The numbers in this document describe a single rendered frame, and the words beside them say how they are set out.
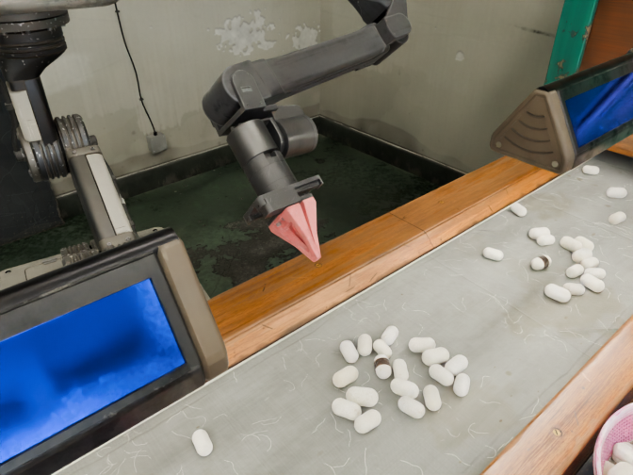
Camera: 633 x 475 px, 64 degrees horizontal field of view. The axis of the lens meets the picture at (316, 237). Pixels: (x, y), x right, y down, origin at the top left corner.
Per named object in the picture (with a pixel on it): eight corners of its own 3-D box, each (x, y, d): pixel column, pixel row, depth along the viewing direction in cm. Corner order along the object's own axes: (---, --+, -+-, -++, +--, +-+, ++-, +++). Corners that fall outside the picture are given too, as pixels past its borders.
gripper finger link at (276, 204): (342, 244, 65) (307, 182, 66) (299, 265, 61) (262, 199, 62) (319, 262, 70) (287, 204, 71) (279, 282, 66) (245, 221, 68)
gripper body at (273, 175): (327, 185, 67) (300, 139, 68) (265, 208, 62) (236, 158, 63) (307, 205, 73) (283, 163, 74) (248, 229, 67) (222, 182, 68)
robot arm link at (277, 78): (362, 41, 98) (401, 7, 90) (377, 67, 99) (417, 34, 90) (188, 103, 71) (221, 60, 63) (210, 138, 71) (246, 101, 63)
